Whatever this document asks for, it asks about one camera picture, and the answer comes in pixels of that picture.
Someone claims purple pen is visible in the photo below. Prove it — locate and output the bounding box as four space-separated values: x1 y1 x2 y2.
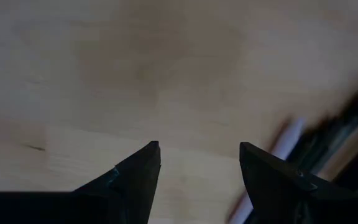
227 116 306 224

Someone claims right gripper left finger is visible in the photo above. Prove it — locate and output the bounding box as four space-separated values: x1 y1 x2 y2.
73 140 162 224

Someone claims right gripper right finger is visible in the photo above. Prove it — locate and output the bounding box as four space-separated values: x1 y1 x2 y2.
239 141 356 224

